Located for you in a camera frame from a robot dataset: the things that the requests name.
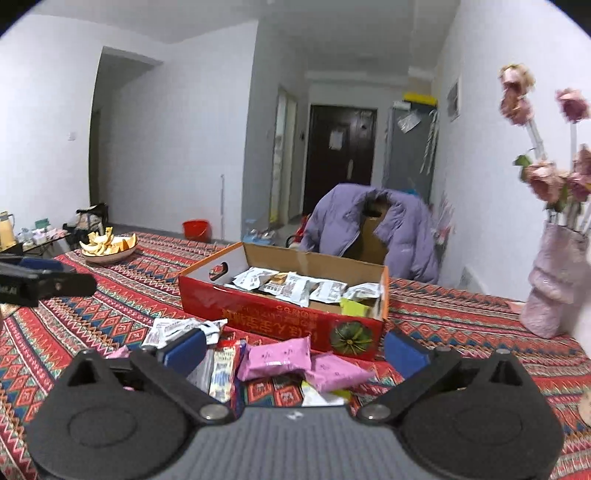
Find yellow box on cabinet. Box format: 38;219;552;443
403;92;438;107

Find purple puffer jacket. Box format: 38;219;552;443
300;183;439;284

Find grey cabinet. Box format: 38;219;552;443
383;101;439;203

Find dark entrance door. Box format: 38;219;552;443
303;105;378;215

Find lime green snack packet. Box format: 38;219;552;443
339;298;372;318

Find pink ceramic vase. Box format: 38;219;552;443
520;222;590;339

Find patterned red tablecloth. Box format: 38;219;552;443
1;233;590;479

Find white printed snack packet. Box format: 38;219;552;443
141;317;228;348

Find red plastic bucket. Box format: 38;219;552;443
182;219;212;243

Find pink snack packet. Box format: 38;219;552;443
304;353;373;392
238;337;311;382

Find dried pink flowers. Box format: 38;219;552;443
498;63;590;237

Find red silver snack packet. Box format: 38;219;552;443
208;340;243;403

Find red cardboard box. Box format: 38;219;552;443
178;243;389;361

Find brown chair back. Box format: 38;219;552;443
344;198;390;264

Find bowl of orange peels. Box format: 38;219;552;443
79;227;138;265

